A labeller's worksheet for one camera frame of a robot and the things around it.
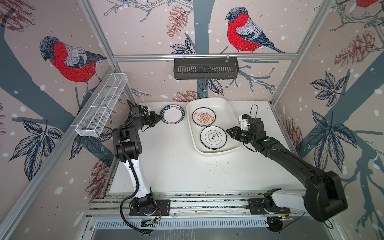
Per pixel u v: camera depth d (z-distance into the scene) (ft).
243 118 2.53
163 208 2.41
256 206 2.41
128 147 1.90
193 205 2.47
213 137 3.21
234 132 2.39
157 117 3.15
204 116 3.62
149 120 3.03
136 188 2.01
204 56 2.96
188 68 3.50
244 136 2.33
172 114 3.43
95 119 2.38
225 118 3.64
